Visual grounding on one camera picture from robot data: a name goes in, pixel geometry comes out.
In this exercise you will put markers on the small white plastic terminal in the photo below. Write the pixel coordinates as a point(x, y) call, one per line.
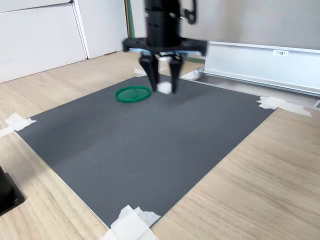
point(164, 88)

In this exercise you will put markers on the round green lid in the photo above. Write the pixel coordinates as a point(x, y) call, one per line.
point(132, 94)

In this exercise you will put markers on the white tape strip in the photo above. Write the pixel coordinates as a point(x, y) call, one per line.
point(5, 131)
point(20, 122)
point(140, 72)

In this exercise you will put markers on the grey partition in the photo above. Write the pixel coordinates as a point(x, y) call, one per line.
point(250, 20)

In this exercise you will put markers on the white partition panel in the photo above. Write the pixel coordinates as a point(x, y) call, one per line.
point(37, 40)
point(105, 27)

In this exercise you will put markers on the dark grey mat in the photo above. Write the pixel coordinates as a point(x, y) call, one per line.
point(150, 145)

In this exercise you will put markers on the white tape piece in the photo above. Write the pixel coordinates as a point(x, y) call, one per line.
point(130, 227)
point(277, 103)

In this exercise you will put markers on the green post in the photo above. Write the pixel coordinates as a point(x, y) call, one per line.
point(130, 17)

